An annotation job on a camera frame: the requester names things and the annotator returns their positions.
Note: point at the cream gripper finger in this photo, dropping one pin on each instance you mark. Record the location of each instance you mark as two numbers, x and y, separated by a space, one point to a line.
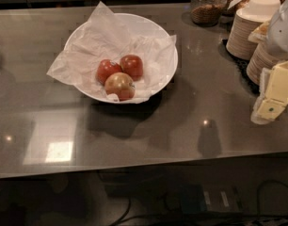
259 34
273 98

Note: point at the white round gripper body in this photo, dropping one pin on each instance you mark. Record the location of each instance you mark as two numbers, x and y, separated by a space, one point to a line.
282 32

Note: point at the white paper bowl on stack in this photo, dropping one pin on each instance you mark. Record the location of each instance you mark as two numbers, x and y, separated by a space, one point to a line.
259 10

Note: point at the yellowish red front apple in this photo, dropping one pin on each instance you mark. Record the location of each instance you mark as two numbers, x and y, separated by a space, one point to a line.
120 84

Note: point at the front stack of paper plates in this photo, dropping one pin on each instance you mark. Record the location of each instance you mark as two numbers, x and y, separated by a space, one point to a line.
260 59

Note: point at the stack of paper plates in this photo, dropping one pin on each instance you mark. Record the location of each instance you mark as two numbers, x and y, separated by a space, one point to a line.
244 23
260 59

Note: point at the rear stack of paper plates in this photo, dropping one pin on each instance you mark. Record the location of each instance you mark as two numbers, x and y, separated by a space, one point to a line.
244 23

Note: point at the black tray under plates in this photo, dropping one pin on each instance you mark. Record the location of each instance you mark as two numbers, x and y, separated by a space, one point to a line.
241 66

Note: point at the glass jar with grains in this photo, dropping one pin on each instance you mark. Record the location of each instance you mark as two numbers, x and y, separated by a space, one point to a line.
206 12

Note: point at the dark box under table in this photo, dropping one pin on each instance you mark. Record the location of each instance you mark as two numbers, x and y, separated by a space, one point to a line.
210 199

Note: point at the white crumpled paper liner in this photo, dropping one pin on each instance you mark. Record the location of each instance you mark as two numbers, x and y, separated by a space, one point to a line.
100 44

